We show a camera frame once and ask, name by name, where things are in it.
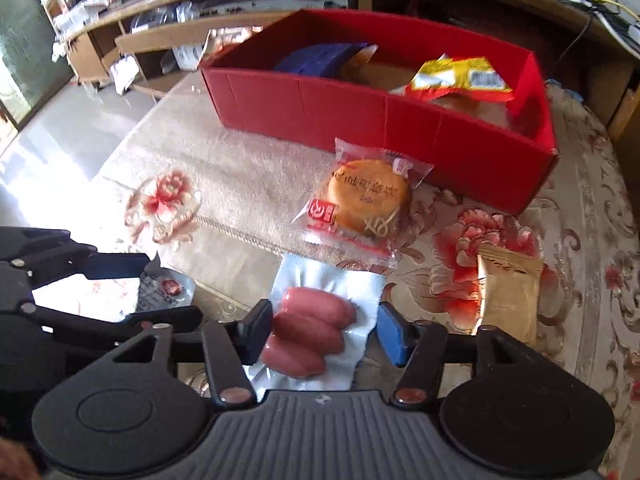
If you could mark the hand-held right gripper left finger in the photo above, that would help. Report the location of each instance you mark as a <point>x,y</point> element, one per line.
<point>257,330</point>

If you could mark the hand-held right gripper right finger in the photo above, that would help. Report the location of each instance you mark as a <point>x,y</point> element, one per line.
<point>392,335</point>

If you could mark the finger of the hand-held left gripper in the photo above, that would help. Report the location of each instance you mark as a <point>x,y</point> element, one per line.
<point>125,322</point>
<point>117,266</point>

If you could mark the pink sausage packet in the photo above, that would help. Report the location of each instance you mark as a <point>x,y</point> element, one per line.
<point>310,330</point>

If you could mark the small white round-label packet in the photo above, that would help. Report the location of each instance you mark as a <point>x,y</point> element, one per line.
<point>167,287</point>

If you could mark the red cardboard box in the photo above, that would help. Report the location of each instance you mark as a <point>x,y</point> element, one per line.
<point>350,105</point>

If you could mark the yellow and red snack packet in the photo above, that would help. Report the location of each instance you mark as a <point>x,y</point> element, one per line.
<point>450,77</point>

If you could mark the blue snack packet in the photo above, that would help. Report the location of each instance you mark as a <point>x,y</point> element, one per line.
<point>315,60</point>

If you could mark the gold foil snack packet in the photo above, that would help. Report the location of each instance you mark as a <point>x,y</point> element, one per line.
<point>510,295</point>

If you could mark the round yellow cake packet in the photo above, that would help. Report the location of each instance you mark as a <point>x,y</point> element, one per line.
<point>365,195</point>

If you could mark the floral table mat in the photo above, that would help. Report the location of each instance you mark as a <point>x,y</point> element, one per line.
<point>250,185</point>

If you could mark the glass sliding door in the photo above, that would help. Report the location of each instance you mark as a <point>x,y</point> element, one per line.
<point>30,50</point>

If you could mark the orange noodle snack packet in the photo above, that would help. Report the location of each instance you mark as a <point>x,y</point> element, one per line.
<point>362,57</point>

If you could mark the silver electronic device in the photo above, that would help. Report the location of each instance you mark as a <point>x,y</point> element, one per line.
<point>280,5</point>

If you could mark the wooden cabinet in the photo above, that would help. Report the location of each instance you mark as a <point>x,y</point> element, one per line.
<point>575,35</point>

